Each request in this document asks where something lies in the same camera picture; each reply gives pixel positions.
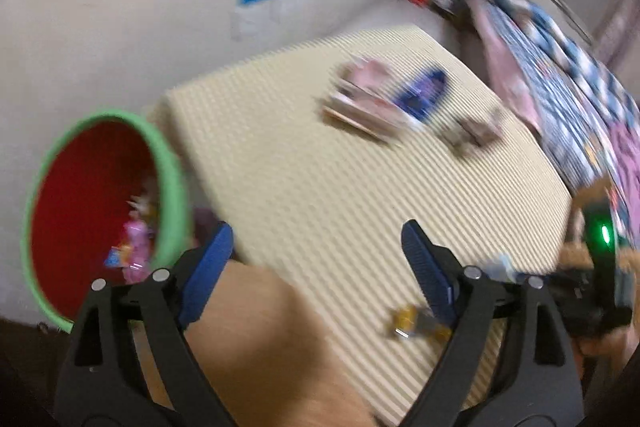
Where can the pink purple blanket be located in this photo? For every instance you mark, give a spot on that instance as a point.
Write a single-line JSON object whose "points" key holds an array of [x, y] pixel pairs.
{"points": [[625, 143]]}

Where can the blue oreo wrapper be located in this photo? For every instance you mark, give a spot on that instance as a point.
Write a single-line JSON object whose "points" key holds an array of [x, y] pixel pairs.
{"points": [[421, 96]]}

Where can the trash inside bin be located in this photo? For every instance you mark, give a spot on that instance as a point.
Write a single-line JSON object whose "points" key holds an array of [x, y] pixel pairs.
{"points": [[132, 254]]}

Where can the bed with pink sheet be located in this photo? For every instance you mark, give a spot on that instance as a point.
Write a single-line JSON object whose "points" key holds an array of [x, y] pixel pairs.
{"points": [[531, 87]]}

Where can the blue plaid quilt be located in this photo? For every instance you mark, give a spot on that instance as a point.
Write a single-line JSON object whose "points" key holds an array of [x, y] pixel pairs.
{"points": [[603, 99]]}

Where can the pink cream snack box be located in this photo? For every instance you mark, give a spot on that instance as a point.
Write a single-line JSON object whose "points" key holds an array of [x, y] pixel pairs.
{"points": [[369, 113]]}

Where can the tan plush sleeve right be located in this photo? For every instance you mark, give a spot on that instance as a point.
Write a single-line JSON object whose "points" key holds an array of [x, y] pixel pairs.
{"points": [[601, 360]]}

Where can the yellow checkered tablecloth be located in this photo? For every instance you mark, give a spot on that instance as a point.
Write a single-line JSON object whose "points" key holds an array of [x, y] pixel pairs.
{"points": [[323, 205]]}

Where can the small pink wrapper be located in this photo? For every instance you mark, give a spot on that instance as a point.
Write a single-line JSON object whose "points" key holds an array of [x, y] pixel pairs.
{"points": [[365, 74]]}

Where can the green rimmed red trash bin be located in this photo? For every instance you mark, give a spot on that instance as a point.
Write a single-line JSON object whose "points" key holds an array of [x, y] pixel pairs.
{"points": [[78, 207]]}

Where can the paper ball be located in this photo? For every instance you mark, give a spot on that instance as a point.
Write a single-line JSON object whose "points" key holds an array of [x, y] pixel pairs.
{"points": [[466, 136]]}

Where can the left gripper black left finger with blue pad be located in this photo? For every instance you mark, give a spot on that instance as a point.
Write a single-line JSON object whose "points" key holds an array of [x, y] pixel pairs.
{"points": [[101, 382]]}

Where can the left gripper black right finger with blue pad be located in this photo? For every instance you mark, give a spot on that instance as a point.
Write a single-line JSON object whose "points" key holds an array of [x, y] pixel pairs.
{"points": [[535, 382]]}

